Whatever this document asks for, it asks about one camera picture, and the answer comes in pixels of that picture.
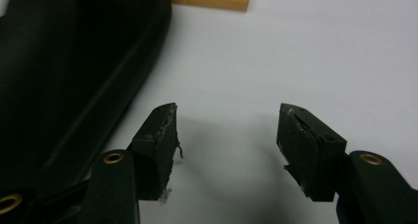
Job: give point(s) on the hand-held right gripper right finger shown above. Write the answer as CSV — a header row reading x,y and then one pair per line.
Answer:
x,y
309,151

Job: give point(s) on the black slipper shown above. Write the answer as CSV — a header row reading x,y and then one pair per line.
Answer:
x,y
65,72

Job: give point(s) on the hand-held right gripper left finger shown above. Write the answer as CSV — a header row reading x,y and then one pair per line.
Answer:
x,y
154,158

